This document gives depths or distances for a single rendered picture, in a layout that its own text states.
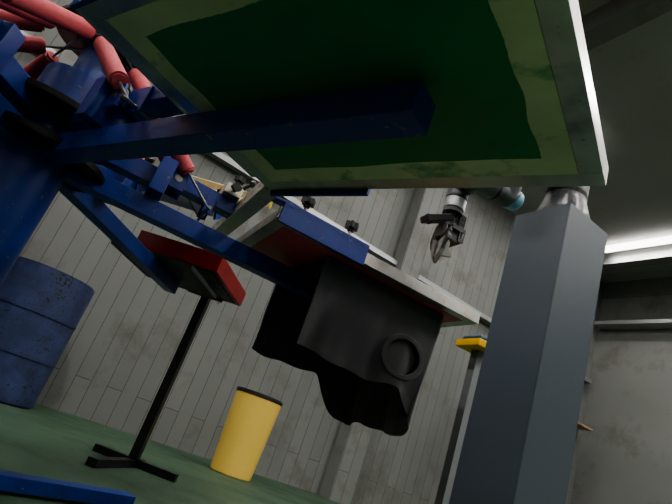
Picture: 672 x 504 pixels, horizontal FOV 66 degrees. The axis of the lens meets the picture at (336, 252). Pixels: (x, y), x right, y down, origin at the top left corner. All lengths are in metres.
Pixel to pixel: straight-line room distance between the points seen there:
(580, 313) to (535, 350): 0.19
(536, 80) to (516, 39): 0.08
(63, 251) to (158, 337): 1.14
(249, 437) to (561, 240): 3.50
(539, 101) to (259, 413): 3.96
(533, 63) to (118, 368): 4.75
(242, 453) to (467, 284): 4.17
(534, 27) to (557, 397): 0.91
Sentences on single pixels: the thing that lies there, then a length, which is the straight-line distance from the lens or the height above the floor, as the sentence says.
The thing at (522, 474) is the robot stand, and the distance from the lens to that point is 1.31.
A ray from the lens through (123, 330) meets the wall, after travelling 5.19.
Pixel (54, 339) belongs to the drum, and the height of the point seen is 0.50.
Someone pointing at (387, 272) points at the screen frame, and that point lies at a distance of 1.64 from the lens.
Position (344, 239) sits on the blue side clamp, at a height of 0.99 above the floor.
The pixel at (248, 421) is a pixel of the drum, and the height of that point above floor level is 0.43.
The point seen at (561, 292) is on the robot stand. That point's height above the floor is 0.95.
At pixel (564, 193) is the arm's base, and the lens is 1.62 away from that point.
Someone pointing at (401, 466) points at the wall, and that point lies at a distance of 6.75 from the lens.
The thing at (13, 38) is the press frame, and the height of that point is 1.02.
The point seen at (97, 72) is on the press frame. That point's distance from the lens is 1.83.
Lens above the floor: 0.39
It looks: 21 degrees up
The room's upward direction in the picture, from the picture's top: 20 degrees clockwise
